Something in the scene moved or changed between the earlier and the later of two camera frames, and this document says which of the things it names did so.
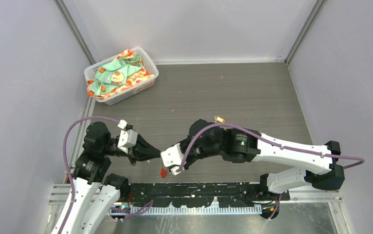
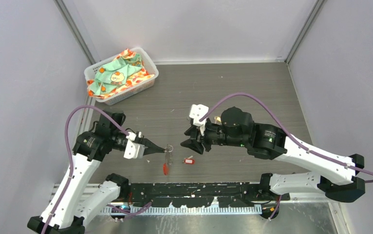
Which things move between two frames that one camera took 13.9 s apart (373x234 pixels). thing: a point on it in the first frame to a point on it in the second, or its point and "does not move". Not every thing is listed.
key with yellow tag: [215, 118] does not move
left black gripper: [142, 150] to [149, 146]
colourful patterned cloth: [126, 69] does not move
